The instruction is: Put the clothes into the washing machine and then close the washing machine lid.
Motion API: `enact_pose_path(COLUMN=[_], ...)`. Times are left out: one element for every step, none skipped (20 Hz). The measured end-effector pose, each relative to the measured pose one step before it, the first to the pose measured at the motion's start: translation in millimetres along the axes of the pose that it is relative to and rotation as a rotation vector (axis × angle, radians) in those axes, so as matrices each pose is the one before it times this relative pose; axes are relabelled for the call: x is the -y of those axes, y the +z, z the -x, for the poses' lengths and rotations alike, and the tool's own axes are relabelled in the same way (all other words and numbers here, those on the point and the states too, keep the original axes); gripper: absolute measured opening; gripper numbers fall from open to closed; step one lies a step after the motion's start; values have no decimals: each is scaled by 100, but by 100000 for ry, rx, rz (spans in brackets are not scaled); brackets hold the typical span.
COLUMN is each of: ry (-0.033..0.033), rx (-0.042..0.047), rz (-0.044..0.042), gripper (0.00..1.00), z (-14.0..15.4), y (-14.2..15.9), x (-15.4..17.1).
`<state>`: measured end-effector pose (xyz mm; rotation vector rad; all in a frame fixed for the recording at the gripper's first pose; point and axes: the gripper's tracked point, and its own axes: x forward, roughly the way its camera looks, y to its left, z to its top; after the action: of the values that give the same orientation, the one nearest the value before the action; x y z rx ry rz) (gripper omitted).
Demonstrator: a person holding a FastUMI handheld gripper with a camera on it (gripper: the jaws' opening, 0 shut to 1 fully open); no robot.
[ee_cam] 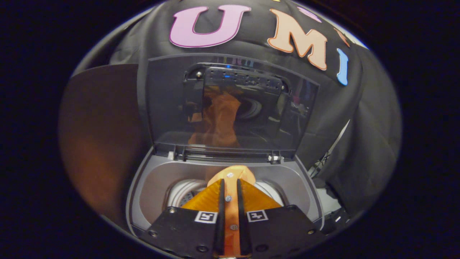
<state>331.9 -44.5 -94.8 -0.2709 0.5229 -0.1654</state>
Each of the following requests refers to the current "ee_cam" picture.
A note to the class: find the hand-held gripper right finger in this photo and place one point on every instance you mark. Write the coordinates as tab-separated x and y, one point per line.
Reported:
276	233

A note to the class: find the orange garment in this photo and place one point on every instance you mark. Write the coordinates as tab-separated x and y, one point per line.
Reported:
231	187

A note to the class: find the white cabinet with dark top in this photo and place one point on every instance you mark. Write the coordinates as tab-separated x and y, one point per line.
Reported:
104	136

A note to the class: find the black backdrop cloth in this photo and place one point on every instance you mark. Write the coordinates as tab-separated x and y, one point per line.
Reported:
258	54

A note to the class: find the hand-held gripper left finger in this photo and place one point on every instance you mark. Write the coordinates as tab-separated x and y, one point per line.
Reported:
187	233

